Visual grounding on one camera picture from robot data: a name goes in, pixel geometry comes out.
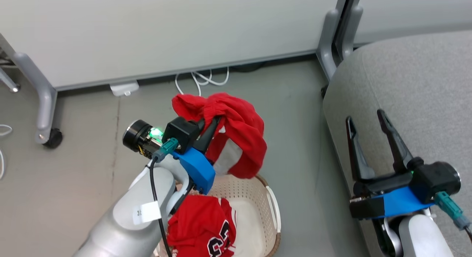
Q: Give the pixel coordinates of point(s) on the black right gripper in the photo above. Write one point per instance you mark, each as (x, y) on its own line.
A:
(435, 181)

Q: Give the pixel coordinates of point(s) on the white adapter box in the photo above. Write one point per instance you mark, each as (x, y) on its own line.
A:
(124, 89)

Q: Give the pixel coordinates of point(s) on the plain red garment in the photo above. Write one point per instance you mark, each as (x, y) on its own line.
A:
(239, 120)

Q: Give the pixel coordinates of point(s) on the cream perforated laundry basket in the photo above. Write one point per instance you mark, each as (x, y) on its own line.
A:
(254, 220)

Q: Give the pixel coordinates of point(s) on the red numbered basketball jersey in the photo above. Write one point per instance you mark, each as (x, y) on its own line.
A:
(199, 220)

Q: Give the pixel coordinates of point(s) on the wide white partition panel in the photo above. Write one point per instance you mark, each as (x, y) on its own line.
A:
(166, 28)

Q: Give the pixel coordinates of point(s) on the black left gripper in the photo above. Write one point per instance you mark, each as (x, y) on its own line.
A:
(180, 131)

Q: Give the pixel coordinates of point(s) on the grey partition leg with caster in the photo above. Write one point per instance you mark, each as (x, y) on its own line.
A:
(44, 102)

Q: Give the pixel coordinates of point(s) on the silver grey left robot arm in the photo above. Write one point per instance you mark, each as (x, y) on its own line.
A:
(121, 220)

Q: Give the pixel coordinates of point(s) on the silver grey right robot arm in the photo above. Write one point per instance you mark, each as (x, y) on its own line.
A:
(420, 235)

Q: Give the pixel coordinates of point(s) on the narrow white partition panel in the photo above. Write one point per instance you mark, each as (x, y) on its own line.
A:
(413, 13)

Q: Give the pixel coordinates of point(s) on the slanted metal table leg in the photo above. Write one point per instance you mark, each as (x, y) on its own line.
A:
(9, 83)

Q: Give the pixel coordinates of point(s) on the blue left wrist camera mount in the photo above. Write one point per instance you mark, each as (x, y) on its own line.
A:
(197, 168)

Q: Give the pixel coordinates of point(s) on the grey fabric sofa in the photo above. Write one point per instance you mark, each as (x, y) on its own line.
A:
(424, 83)

